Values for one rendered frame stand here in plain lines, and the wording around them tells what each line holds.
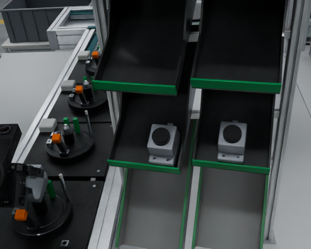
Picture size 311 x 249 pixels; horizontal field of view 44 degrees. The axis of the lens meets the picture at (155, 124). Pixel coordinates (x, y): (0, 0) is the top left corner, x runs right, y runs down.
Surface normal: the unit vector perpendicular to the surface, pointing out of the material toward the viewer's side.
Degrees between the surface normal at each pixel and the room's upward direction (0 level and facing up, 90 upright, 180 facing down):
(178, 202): 45
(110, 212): 0
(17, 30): 90
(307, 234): 0
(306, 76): 0
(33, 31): 90
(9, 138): 9
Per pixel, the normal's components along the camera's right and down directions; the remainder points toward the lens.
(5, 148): -0.06, -0.71
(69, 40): -0.07, 0.59
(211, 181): -0.22, -0.17
